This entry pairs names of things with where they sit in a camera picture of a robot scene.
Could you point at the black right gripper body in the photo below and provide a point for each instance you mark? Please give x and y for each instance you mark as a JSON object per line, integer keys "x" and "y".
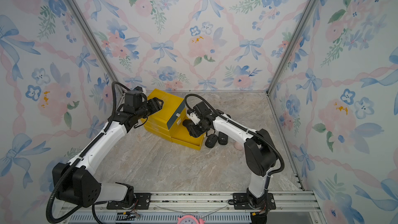
{"x": 199, "y": 128}

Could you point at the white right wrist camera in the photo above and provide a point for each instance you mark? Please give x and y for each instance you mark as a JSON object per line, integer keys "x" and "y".
{"x": 193, "y": 116}

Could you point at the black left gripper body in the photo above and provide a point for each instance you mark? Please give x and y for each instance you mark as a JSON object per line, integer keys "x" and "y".
{"x": 152, "y": 108}

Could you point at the aluminium corner frame post right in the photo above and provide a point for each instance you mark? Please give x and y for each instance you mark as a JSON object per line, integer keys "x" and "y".
{"x": 301, "y": 25}

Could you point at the teal blue drawer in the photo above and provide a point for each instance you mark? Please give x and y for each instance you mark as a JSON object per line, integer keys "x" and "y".
{"x": 180, "y": 112}

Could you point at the aluminium corner frame post left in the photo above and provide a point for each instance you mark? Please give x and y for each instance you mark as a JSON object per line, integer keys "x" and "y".
{"x": 90, "y": 37}

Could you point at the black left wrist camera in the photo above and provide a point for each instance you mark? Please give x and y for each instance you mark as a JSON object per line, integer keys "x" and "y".
{"x": 134, "y": 99}

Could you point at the yellow plastic drawer cabinet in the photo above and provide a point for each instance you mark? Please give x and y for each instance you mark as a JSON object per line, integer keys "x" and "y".
{"x": 156, "y": 123}

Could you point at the pink round clock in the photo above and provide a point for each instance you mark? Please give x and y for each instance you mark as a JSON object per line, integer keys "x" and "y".
{"x": 189, "y": 219}

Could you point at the yellow drawer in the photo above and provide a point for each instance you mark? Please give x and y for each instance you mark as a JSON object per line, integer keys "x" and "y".
{"x": 182, "y": 137}

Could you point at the aluminium corner frame post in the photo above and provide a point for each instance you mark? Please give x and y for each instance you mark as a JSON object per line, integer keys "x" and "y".
{"x": 90, "y": 37}
{"x": 301, "y": 25}

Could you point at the black computer mouse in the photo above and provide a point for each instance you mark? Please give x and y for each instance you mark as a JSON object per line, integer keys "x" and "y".
{"x": 211, "y": 141}
{"x": 222, "y": 138}

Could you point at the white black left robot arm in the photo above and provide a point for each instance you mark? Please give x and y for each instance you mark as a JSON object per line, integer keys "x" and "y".
{"x": 74, "y": 181}

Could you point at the pink computer mouse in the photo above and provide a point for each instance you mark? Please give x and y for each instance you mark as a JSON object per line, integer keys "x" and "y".
{"x": 238, "y": 146}

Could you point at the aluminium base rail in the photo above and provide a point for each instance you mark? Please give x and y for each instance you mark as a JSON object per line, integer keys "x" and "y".
{"x": 171, "y": 207}

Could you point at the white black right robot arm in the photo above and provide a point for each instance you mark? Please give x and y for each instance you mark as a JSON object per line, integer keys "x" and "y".
{"x": 260, "y": 154}

